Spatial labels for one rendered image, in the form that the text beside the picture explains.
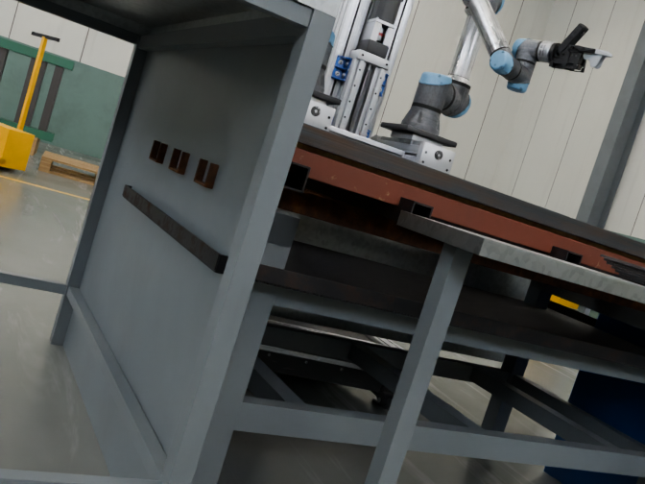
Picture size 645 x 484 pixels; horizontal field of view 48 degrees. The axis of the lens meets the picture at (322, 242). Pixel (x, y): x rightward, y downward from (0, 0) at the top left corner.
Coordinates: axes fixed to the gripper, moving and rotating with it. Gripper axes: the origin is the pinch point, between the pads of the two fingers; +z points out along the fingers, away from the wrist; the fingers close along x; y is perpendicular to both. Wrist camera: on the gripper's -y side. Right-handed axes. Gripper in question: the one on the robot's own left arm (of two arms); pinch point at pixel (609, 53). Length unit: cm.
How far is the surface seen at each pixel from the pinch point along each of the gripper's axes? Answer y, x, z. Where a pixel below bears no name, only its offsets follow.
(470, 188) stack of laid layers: 47, 111, 28
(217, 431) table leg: 103, 156, 13
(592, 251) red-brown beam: 57, 73, 42
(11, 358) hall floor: 126, 153, -79
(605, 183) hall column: 66, -853, -331
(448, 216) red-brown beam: 54, 115, 27
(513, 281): 86, -1, -12
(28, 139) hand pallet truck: 122, -41, -497
